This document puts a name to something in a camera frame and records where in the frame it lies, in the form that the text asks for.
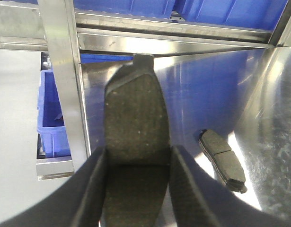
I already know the lower blue plastic bin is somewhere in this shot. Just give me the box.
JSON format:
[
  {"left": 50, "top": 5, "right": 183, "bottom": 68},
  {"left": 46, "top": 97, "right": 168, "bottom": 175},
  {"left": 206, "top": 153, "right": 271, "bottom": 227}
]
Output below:
[{"left": 37, "top": 70, "right": 71, "bottom": 158}]

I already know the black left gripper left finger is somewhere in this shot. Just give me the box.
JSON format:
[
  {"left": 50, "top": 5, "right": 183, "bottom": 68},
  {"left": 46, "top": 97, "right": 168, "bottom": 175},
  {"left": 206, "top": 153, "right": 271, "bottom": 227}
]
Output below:
[{"left": 0, "top": 148, "right": 108, "bottom": 227}]

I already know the stainless steel rack frame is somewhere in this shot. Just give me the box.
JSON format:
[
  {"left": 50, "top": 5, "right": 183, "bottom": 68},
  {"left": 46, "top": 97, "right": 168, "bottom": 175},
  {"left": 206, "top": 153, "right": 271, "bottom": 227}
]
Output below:
[{"left": 0, "top": 0, "right": 291, "bottom": 177}]

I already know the blue plastic bin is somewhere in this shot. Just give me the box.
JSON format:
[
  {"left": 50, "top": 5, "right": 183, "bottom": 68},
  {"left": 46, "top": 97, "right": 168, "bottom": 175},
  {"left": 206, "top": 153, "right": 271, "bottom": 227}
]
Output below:
[
  {"left": 37, "top": 70, "right": 71, "bottom": 158},
  {"left": 173, "top": 0, "right": 288, "bottom": 31},
  {"left": 74, "top": 0, "right": 175, "bottom": 18}
]

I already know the brake pad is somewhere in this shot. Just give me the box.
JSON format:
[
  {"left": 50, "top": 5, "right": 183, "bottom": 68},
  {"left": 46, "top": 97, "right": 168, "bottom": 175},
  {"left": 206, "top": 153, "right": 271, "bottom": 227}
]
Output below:
[
  {"left": 198, "top": 129, "right": 247, "bottom": 194},
  {"left": 103, "top": 54, "right": 171, "bottom": 227}
]

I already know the right blue plastic bin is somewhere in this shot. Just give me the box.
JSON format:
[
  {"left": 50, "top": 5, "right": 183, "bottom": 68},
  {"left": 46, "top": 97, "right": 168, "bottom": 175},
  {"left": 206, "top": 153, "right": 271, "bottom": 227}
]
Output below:
[{"left": 173, "top": 0, "right": 288, "bottom": 31}]

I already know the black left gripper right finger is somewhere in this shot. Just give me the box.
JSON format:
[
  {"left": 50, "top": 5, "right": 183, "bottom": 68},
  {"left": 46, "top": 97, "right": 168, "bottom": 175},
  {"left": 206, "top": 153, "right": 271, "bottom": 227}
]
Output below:
[{"left": 169, "top": 146, "right": 289, "bottom": 227}]

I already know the left blue plastic bin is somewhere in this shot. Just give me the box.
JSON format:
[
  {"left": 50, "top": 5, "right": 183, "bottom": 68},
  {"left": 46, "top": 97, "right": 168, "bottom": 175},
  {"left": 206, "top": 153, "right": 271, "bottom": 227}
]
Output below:
[{"left": 74, "top": 0, "right": 175, "bottom": 18}]

